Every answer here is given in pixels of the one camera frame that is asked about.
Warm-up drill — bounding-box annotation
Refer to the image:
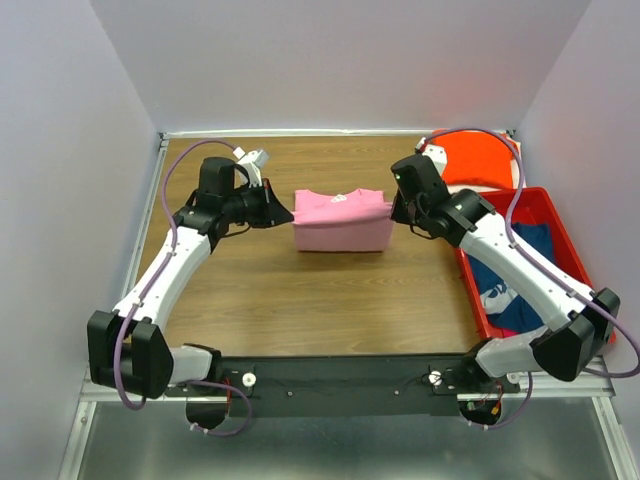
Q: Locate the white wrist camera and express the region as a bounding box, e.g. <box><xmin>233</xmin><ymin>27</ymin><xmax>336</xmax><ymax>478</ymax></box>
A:
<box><xmin>233</xmin><ymin>147</ymin><xmax>269</xmax><ymax>187</ymax></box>
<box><xmin>414</xmin><ymin>138</ymin><xmax>448</xmax><ymax>178</ymax></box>

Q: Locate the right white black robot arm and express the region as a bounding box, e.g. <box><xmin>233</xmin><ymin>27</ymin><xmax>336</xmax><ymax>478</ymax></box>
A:
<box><xmin>391</xmin><ymin>154</ymin><xmax>620</xmax><ymax>392</ymax></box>

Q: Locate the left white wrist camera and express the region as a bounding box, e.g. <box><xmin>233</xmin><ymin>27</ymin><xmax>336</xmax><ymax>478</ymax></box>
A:
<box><xmin>233</xmin><ymin>147</ymin><xmax>269</xmax><ymax>187</ymax></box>

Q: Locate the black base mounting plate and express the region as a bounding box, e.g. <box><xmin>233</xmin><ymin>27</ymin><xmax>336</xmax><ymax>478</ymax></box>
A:
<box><xmin>184</xmin><ymin>353</ymin><xmax>520</xmax><ymax>432</ymax></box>

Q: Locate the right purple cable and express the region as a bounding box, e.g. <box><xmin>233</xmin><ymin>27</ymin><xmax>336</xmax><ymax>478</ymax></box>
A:
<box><xmin>413</xmin><ymin>128</ymin><xmax>640</xmax><ymax>431</ymax></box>

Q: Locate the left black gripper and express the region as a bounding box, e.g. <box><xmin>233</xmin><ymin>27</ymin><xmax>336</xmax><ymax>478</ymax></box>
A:
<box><xmin>223</xmin><ymin>178</ymin><xmax>294</xmax><ymax>228</ymax></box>

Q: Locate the light pink t shirt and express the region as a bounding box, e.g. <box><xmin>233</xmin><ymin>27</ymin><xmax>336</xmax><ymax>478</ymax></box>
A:
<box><xmin>293</xmin><ymin>188</ymin><xmax>393</xmax><ymax>253</ymax></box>

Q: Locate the navy blue t shirt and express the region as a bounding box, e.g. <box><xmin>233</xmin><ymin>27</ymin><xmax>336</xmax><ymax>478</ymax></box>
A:
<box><xmin>468</xmin><ymin>222</ymin><xmax>556</xmax><ymax>334</ymax></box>

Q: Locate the magenta t shirt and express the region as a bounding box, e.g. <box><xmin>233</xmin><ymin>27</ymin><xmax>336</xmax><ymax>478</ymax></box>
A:
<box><xmin>500</xmin><ymin>328</ymin><xmax>518</xmax><ymax>338</ymax></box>

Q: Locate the folded orange t shirt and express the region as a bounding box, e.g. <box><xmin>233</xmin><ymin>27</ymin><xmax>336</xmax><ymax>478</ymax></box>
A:
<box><xmin>430</xmin><ymin>130</ymin><xmax>517</xmax><ymax>190</ymax></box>

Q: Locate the red plastic bin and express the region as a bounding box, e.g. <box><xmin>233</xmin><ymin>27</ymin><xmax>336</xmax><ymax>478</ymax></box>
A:
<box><xmin>452</xmin><ymin>186</ymin><xmax>617</xmax><ymax>346</ymax></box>

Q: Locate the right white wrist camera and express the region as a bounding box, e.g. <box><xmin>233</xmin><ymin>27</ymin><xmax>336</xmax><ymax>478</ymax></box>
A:
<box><xmin>414</xmin><ymin>138</ymin><xmax>448</xmax><ymax>178</ymax></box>

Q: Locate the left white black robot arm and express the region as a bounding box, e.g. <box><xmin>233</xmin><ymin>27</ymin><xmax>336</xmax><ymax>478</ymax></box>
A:
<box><xmin>87</xmin><ymin>150</ymin><xmax>293</xmax><ymax>400</ymax></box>

